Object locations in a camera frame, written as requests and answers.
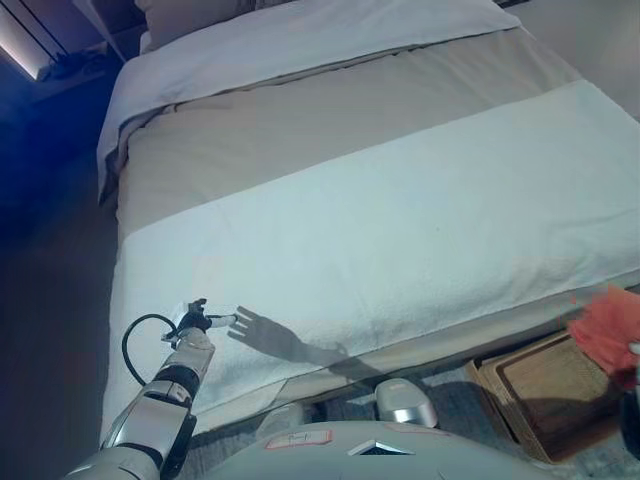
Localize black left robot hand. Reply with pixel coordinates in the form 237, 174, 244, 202
175, 297, 240, 335

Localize red orange garment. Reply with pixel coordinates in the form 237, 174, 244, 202
567, 284, 640, 389

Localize brown wicker basket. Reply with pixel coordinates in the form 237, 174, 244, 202
464, 330, 640, 464

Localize white terry bed runner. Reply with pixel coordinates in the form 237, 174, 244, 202
117, 79, 640, 417

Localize bed with beige cover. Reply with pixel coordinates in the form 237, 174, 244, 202
113, 22, 640, 431

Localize white folded bed sheet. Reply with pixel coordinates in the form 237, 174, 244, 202
95, 0, 521, 202

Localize robot torso base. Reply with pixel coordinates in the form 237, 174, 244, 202
187, 367, 506, 480

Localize silver right robot leg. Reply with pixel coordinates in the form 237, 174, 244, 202
374, 379, 439, 429

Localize grey robot torso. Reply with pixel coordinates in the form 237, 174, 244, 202
219, 422, 566, 480

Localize brown wooden nightstand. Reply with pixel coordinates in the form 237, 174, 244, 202
29, 43, 126, 107

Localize beige pillow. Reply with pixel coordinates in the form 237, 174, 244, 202
134, 0, 264, 51

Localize bright window strip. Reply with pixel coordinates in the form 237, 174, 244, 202
0, 7, 57, 81

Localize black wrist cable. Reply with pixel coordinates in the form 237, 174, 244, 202
121, 313, 180, 387

